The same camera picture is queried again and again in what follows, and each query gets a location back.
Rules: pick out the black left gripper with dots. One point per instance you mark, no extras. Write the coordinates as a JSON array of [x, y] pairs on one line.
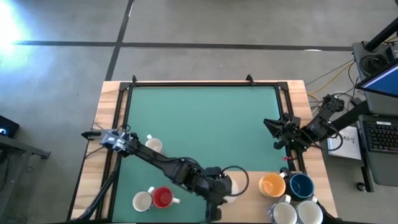
[[216, 186]]

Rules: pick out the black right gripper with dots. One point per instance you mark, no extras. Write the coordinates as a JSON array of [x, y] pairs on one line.
[[290, 130]]

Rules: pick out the plain white mug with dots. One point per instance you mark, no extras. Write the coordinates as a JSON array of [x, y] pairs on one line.
[[234, 188]]

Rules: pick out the yellow mug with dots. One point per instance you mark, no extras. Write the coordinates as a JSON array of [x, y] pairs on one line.
[[272, 185]]

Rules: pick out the red ribbed mug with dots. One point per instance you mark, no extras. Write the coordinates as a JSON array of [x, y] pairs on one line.
[[163, 197]]

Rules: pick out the black mug blue inside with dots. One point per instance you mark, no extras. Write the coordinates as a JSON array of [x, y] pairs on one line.
[[300, 186]]

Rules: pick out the white blue floral mug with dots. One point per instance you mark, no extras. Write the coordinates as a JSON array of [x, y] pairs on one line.
[[283, 214]]

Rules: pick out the white mug olive inside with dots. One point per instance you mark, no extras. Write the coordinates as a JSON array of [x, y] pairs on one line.
[[154, 145]]

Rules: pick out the red white lattice mug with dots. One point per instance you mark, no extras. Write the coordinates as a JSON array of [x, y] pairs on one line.
[[142, 201]]

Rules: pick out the white teal patterned mug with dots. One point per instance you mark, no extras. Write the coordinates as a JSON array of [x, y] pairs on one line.
[[309, 213]]

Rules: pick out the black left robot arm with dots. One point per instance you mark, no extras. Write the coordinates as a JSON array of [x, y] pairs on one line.
[[161, 160]]

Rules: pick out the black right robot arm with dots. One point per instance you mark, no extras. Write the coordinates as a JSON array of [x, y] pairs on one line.
[[320, 127]]

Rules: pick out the red tape tag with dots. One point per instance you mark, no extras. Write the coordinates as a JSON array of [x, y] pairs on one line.
[[287, 158]]

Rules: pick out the wooden raised shelf board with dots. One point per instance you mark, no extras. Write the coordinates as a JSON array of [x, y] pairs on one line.
[[252, 205]]

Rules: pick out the black table clamp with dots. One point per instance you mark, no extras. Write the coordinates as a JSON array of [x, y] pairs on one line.
[[134, 79], [249, 79]]

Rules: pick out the green table mat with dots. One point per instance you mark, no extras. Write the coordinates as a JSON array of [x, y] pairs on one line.
[[202, 124]]

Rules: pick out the white paper sheet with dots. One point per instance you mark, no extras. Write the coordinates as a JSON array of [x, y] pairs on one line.
[[348, 146]]

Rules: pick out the black keyboard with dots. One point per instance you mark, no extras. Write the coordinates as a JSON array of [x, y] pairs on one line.
[[382, 137]]

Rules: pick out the grey equipment cart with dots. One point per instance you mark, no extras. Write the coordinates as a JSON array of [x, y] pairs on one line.
[[379, 104]]

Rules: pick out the grey keyboard tray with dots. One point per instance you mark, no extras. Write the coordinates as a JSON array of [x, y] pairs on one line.
[[385, 171]]

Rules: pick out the blue screen monitor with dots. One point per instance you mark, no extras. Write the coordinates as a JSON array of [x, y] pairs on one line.
[[382, 81]]

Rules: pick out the black stand pole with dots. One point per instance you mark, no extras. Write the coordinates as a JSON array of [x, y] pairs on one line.
[[382, 34]]

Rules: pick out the black electronic device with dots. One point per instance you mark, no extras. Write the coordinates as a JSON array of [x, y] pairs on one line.
[[7, 126]]

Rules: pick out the black table border frame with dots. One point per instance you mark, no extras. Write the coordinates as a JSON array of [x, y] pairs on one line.
[[202, 84]]

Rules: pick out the black side bracket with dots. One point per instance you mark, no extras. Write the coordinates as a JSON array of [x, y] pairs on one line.
[[90, 134]]

